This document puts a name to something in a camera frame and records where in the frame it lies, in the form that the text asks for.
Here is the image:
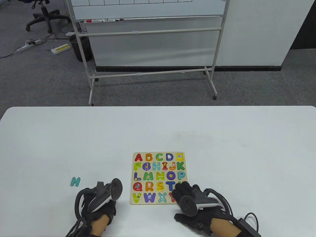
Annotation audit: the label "person's left hand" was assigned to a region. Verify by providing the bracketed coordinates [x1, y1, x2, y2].
[79, 187, 117, 230]

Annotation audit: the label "person's right hand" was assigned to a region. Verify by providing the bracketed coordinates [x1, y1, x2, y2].
[171, 181, 225, 234]

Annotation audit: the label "person's left forearm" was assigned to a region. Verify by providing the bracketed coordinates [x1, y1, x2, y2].
[90, 214, 110, 237]

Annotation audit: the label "person's right forearm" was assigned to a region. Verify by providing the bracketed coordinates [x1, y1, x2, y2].
[210, 218, 242, 237]

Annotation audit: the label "grey controller on left glove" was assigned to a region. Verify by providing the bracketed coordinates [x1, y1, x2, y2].
[87, 178, 123, 213]

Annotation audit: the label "grey controller on glove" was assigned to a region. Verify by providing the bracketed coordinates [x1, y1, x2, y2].
[87, 178, 123, 213]
[179, 189, 219, 217]

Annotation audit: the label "grey controller on right glove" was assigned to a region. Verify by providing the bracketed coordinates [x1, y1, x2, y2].
[179, 189, 219, 217]

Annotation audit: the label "wooden alphabet puzzle board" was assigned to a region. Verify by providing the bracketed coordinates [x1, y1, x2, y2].
[130, 152, 188, 205]

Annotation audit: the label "set of colourful puzzle letters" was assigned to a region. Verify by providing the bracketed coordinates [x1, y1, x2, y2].
[132, 153, 185, 204]

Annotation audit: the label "black wrist-mounted box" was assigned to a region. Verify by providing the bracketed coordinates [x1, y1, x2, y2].
[237, 218, 262, 237]

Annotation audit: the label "black waste bin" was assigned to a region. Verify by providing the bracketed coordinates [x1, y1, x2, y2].
[70, 34, 93, 62]

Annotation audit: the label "white and yellow power strip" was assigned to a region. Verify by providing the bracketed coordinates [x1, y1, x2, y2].
[51, 44, 70, 55]

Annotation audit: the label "rolling whiteboard on grey stand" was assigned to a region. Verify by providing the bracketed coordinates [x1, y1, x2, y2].
[63, 0, 231, 106]

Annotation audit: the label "black office chair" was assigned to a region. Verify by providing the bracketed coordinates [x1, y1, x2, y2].
[25, 0, 71, 34]

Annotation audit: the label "black left glove cables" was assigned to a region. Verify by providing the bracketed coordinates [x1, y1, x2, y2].
[65, 188, 97, 237]

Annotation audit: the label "black glove cables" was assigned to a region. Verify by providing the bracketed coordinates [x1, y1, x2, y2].
[65, 188, 97, 237]
[204, 188, 260, 231]

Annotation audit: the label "black right glove cables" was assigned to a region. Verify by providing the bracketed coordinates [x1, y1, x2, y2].
[204, 188, 260, 231]

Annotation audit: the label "grey floor cable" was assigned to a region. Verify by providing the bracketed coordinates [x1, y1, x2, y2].
[0, 37, 27, 59]

